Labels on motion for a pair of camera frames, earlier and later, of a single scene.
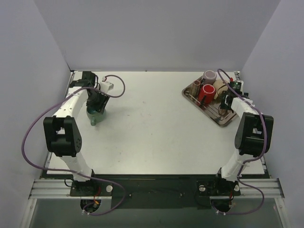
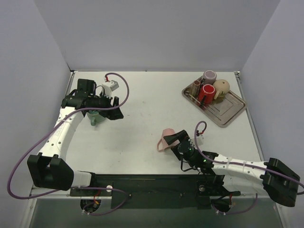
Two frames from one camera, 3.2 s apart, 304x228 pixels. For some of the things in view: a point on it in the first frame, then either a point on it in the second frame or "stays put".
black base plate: (156, 190) stays put
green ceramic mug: (95, 116) stays put
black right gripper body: (224, 102) -> (180, 146)
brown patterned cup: (195, 88) stays put
